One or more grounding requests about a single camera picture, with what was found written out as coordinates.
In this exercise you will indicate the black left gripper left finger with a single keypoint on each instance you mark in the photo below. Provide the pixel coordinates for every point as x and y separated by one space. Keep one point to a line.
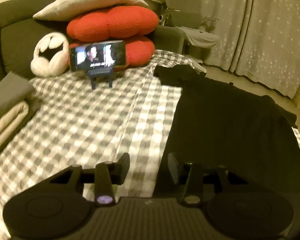
104 175

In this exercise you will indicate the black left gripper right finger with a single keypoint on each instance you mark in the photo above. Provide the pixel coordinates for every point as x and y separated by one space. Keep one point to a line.
196 184

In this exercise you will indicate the black garment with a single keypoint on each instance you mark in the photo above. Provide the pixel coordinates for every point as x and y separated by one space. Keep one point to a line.
216 123

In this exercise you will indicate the grey white checkered quilt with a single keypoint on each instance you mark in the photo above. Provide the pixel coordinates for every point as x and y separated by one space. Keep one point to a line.
76 125

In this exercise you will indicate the dark blue phone stand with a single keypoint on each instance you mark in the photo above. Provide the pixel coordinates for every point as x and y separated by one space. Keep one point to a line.
93 74

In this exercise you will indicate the folded beige cloth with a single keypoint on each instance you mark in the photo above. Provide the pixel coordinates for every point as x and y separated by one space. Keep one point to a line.
10 121

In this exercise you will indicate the smartphone showing video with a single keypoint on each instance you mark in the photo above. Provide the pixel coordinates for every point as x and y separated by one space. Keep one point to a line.
99 55

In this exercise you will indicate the folded grey cloth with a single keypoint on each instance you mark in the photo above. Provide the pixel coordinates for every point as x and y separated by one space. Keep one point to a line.
13 90

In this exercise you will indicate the lower red flower cushion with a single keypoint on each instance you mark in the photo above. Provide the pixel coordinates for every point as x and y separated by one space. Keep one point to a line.
139 51

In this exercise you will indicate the red flower cushion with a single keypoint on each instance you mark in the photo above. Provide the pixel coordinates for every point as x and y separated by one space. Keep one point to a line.
139 51
116 22

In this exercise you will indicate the light grey cloth on chair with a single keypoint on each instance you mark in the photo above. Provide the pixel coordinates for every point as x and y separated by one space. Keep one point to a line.
199 38

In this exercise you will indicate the upper red flower cushion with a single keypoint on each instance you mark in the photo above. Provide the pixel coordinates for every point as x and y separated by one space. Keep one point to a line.
116 22

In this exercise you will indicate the grey star pattern curtain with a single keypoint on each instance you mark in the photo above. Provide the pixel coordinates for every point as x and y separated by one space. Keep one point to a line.
259 39

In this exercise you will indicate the dark grey sofa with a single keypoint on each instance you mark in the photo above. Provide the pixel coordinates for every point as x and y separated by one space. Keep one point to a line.
26 42

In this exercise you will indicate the beige square pillow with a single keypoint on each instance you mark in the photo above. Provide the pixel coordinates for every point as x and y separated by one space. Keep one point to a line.
66 10

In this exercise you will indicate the grey office chair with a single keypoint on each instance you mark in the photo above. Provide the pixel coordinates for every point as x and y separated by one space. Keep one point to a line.
178 13

